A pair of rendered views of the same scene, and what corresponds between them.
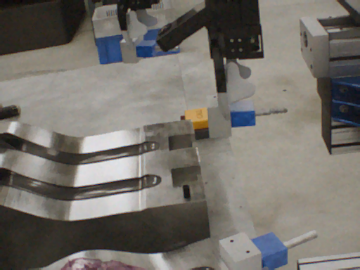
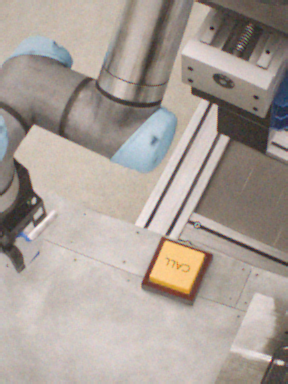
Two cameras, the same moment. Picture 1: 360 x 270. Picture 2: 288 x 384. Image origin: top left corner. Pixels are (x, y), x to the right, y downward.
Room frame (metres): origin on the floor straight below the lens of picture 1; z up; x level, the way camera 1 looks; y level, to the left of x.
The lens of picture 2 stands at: (0.81, 0.50, 2.37)
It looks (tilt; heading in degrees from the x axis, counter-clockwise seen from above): 66 degrees down; 295
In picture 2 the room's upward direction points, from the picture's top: 4 degrees counter-clockwise
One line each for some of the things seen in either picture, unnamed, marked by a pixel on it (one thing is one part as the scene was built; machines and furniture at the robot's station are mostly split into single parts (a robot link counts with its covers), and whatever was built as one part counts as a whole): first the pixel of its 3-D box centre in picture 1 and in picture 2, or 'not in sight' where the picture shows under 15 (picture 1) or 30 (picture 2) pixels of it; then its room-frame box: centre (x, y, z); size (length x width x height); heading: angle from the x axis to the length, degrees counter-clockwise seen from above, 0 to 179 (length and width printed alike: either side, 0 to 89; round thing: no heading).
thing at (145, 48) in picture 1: (151, 48); (23, 244); (1.21, 0.03, 0.93); 0.13 x 0.05 x 0.05; 68
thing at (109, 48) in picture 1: (138, 38); not in sight; (4.03, 0.21, 0.11); 0.61 x 0.41 x 0.22; 89
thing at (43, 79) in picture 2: not in sight; (36, 88); (1.19, -0.04, 1.25); 0.11 x 0.11 x 0.08; 83
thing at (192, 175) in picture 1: (188, 186); not in sight; (0.71, 0.00, 0.87); 0.05 x 0.05 x 0.04; 0
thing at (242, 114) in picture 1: (247, 112); not in sight; (0.81, -0.12, 0.93); 0.13 x 0.05 x 0.05; 84
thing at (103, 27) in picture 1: (134, 16); not in sight; (4.03, 0.20, 0.28); 0.61 x 0.41 x 0.15; 89
